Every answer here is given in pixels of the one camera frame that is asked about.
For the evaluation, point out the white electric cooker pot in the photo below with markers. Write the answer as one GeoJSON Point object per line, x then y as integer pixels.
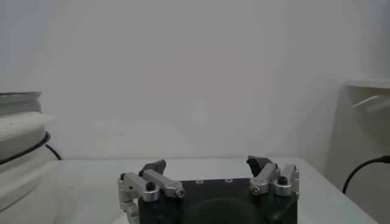
{"type": "Point", "coordinates": [21, 124]}

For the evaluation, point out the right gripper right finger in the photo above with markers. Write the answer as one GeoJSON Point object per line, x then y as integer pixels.
{"type": "Point", "coordinates": [268, 175]}

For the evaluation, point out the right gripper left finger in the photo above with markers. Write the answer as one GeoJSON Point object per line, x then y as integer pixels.
{"type": "Point", "coordinates": [137, 182]}

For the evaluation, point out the white side desk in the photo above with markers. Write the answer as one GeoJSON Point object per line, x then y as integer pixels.
{"type": "Point", "coordinates": [365, 137]}

